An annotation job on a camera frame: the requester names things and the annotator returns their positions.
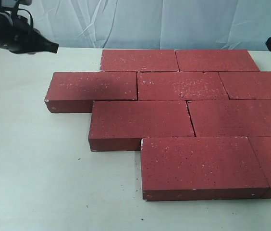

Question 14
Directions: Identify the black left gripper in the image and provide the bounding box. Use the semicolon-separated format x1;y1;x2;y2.
0;12;59;54

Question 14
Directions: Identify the large red brick front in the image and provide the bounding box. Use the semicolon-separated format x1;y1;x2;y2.
88;101;195;152

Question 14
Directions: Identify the red brick with white specks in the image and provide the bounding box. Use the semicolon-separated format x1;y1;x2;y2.
137;72;229;101

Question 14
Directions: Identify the red brick second row right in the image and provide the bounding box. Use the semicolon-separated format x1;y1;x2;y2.
219;71;271;100

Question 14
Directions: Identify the red brick back row left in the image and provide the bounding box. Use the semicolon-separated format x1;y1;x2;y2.
100;49;179;72

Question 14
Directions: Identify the red brick back row right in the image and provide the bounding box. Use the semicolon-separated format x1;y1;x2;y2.
175;49;259;72

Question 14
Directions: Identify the red brick third row right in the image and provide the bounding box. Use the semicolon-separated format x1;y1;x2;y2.
187;100;271;137

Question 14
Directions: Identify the red brick front row hidden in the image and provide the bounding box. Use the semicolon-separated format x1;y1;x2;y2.
141;137;270;201

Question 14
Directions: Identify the pale blue backdrop cloth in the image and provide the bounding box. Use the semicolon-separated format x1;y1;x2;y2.
21;0;271;51

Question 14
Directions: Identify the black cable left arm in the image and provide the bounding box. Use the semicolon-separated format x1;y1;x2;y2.
0;0;35;37

